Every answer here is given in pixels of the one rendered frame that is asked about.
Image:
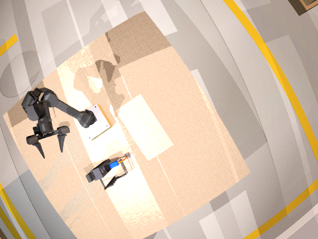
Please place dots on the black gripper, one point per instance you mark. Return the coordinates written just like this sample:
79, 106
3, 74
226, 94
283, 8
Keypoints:
46, 130

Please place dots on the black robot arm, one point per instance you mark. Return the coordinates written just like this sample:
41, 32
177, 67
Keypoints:
36, 111

